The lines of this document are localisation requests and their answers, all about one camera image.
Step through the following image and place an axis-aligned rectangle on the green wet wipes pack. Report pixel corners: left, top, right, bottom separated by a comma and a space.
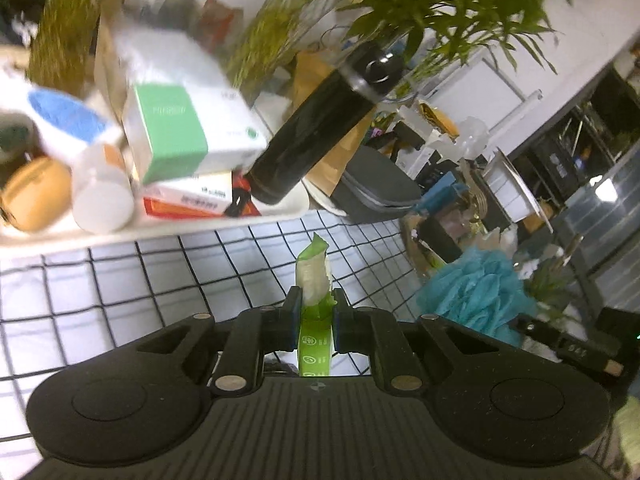
295, 234, 336, 377

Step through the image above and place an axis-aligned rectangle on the teal mesh bath sponge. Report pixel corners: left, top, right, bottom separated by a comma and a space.
416, 247, 538, 348

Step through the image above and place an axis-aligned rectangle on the wicker tray with snacks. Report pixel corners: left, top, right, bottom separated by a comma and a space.
399, 208, 476, 281

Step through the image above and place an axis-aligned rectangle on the white plastic tray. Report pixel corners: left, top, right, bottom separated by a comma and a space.
1, 183, 310, 258

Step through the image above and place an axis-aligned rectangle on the dark grey zip case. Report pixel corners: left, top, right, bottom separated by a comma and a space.
330, 146, 422, 223

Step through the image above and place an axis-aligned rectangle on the pink white flat box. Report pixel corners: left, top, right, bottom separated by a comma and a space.
139, 171, 233, 219

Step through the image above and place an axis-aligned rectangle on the white paper bowl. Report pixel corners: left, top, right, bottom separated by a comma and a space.
483, 148, 546, 223

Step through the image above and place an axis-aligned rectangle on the checkered white tablecloth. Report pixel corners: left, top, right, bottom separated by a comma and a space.
1, 210, 422, 479

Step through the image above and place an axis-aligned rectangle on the white cylindrical jar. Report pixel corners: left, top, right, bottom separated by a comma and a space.
72, 143, 136, 234

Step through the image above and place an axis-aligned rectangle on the green white tissue box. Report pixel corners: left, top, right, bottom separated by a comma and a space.
122, 82, 268, 185

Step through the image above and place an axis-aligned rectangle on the black thermos bottle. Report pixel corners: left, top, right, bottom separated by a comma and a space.
246, 41, 404, 205

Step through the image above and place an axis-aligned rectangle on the tan round coin pouch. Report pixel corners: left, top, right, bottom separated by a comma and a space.
1, 156, 72, 233

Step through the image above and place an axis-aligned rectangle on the blue white tube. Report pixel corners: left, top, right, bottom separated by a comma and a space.
16, 87, 124, 167

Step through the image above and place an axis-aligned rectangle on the middle glass vase bamboo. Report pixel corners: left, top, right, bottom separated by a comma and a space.
224, 0, 572, 94

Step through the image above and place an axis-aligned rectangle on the glass vase bamboo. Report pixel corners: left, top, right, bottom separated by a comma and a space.
26, 0, 103, 98
224, 0, 572, 94

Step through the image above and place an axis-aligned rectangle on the left glass vase bamboo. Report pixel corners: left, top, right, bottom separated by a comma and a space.
26, 0, 103, 98

